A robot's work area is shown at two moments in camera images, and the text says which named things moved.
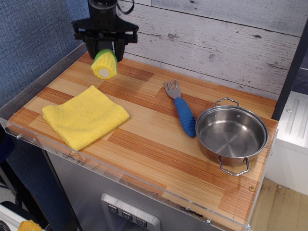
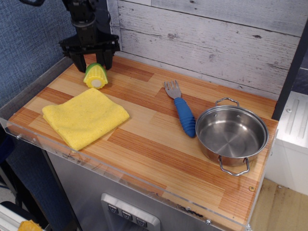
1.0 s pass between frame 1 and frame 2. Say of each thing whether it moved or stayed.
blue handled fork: stayed
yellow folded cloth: stayed
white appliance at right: stayed
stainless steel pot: stayed
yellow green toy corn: moved
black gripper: moved
